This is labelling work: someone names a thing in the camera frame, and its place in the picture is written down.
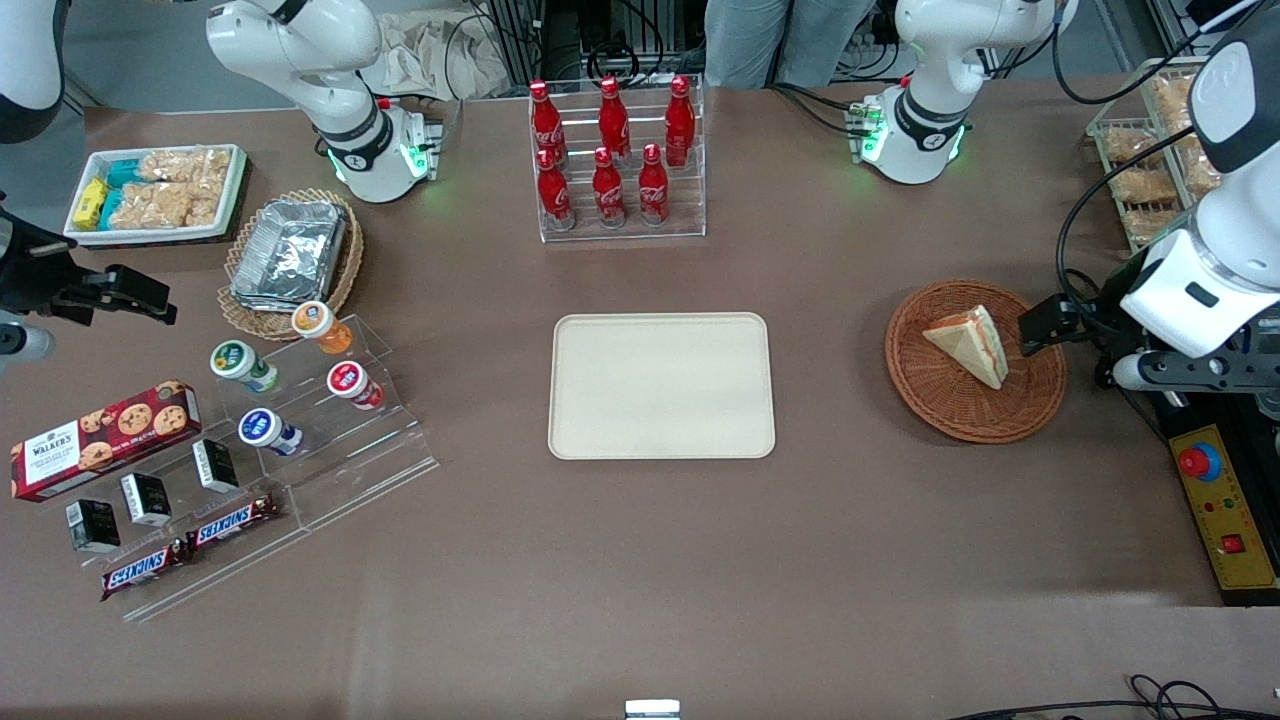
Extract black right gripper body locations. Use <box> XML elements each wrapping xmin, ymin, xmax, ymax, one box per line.
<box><xmin>0</xmin><ymin>205</ymin><xmax>76</xmax><ymax>323</ymax></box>

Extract triangular sandwich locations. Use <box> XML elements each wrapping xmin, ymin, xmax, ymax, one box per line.
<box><xmin>921</xmin><ymin>305</ymin><xmax>1010</xmax><ymax>391</ymax></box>

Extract dark brown wicker basket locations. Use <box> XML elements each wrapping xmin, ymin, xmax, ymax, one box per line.
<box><xmin>885</xmin><ymin>278</ymin><xmax>1068</xmax><ymax>445</ymax></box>

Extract white rectangular snack tray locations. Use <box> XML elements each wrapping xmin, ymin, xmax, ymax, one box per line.
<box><xmin>63</xmin><ymin>143</ymin><xmax>249</xmax><ymax>247</ymax></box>

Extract light tan wicker basket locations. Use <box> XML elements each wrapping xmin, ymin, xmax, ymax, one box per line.
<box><xmin>218</xmin><ymin>188</ymin><xmax>364</xmax><ymax>342</ymax></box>

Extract beige rectangular serving tray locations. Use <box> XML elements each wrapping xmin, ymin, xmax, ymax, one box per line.
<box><xmin>548</xmin><ymin>312</ymin><xmax>777</xmax><ymax>461</ymax></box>

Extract clear bag of fried snacks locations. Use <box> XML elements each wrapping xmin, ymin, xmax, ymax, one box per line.
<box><xmin>1100</xmin><ymin>125</ymin><xmax>1166</xmax><ymax>167</ymax></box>
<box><xmin>1180</xmin><ymin>130</ymin><xmax>1226</xmax><ymax>196</ymax></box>
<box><xmin>1110</xmin><ymin>165</ymin><xmax>1179</xmax><ymax>207</ymax></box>
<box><xmin>1148</xmin><ymin>75</ymin><xmax>1206</xmax><ymax>136</ymax></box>
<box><xmin>1125</xmin><ymin>205</ymin><xmax>1186</xmax><ymax>247</ymax></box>

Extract clear bag of rice crackers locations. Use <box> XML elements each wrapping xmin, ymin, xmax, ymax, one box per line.
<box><xmin>108</xmin><ymin>182</ymin><xmax>221</xmax><ymax>230</ymax></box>
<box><xmin>135</xmin><ymin>148</ymin><xmax>233</xmax><ymax>187</ymax></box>

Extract green lid gum jar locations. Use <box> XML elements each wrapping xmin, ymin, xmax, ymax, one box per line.
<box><xmin>210</xmin><ymin>340</ymin><xmax>281</xmax><ymax>394</ymax></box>

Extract black countertop appliance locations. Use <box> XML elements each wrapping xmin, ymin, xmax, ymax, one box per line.
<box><xmin>1155</xmin><ymin>392</ymin><xmax>1280</xmax><ymax>431</ymax></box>

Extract red Walkers cookie box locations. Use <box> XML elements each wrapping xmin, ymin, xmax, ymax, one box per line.
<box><xmin>10</xmin><ymin>380</ymin><xmax>202</xmax><ymax>503</ymax></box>

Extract aluminium foil container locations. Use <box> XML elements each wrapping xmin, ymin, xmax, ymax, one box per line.
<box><xmin>230</xmin><ymin>200</ymin><xmax>348</xmax><ymax>307</ymax></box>

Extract orange lid gum jar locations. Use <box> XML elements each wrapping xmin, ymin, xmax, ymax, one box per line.
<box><xmin>291</xmin><ymin>301</ymin><xmax>354</xmax><ymax>356</ymax></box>

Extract blue lid gum jar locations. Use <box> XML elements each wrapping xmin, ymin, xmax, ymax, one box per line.
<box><xmin>238</xmin><ymin>408</ymin><xmax>303</xmax><ymax>457</ymax></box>

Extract small black carton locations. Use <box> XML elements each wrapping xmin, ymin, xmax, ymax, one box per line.
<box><xmin>192</xmin><ymin>438</ymin><xmax>240</xmax><ymax>493</ymax></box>
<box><xmin>120</xmin><ymin>472</ymin><xmax>173</xmax><ymax>528</ymax></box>
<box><xmin>66</xmin><ymin>498</ymin><xmax>122</xmax><ymax>554</ymax></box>

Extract red lid gum jar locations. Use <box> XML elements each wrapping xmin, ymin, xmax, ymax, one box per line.
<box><xmin>327</xmin><ymin>361</ymin><xmax>385</xmax><ymax>411</ymax></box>

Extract yellow emergency stop box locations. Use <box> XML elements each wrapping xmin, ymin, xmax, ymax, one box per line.
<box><xmin>1170</xmin><ymin>425</ymin><xmax>1279</xmax><ymax>593</ymax></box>

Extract Snickers chocolate bar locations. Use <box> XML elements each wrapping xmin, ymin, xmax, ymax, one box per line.
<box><xmin>100</xmin><ymin>540</ymin><xmax>191</xmax><ymax>602</ymax></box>
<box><xmin>186</xmin><ymin>493</ymin><xmax>283</xmax><ymax>551</ymax></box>

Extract clear acrylic stepped riser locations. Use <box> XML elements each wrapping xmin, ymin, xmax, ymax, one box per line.
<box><xmin>215</xmin><ymin>313</ymin><xmax>439</xmax><ymax>533</ymax></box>
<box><xmin>60</xmin><ymin>430</ymin><xmax>311</xmax><ymax>623</ymax></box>

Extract clear acrylic bottle rack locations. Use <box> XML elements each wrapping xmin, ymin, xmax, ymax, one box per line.
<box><xmin>528</xmin><ymin>75</ymin><xmax>707</xmax><ymax>244</ymax></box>

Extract person in grey jeans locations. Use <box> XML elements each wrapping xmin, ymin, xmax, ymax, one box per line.
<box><xmin>703</xmin><ymin>0</ymin><xmax>877</xmax><ymax>91</ymax></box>

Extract red cola bottle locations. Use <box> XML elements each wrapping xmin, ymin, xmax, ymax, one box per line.
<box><xmin>598</xmin><ymin>76</ymin><xmax>632</xmax><ymax>166</ymax></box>
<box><xmin>536</xmin><ymin>148</ymin><xmax>576</xmax><ymax>233</ymax></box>
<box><xmin>664</xmin><ymin>75</ymin><xmax>696</xmax><ymax>169</ymax></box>
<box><xmin>638</xmin><ymin>143</ymin><xmax>671</xmax><ymax>227</ymax></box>
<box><xmin>592</xmin><ymin>146</ymin><xmax>627</xmax><ymax>229</ymax></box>
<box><xmin>529</xmin><ymin>80</ymin><xmax>564</xmax><ymax>166</ymax></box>

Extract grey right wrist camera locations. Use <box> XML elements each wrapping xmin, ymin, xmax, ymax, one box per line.
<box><xmin>0</xmin><ymin>325</ymin><xmax>53</xmax><ymax>363</ymax></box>

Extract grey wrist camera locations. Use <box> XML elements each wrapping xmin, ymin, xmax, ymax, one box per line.
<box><xmin>1113</xmin><ymin>350</ymin><xmax>1280</xmax><ymax>394</ymax></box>
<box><xmin>0</xmin><ymin>325</ymin><xmax>53</xmax><ymax>363</ymax></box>

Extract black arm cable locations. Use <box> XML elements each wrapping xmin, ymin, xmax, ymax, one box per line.
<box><xmin>1055</xmin><ymin>125</ymin><xmax>1201</xmax><ymax>346</ymax></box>

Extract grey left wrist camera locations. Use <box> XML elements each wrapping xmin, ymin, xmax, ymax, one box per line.
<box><xmin>1113</xmin><ymin>350</ymin><xmax>1280</xmax><ymax>394</ymax></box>

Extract metal wire shelf rack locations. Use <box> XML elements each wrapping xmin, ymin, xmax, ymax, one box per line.
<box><xmin>1087</xmin><ymin>55</ymin><xmax>1233</xmax><ymax>251</ymax></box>

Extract black base cables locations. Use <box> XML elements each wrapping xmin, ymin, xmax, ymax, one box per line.
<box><xmin>768</xmin><ymin>82</ymin><xmax>863</xmax><ymax>137</ymax></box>

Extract black cable loop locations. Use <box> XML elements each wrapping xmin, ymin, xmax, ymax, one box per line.
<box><xmin>945</xmin><ymin>675</ymin><xmax>1280</xmax><ymax>720</ymax></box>

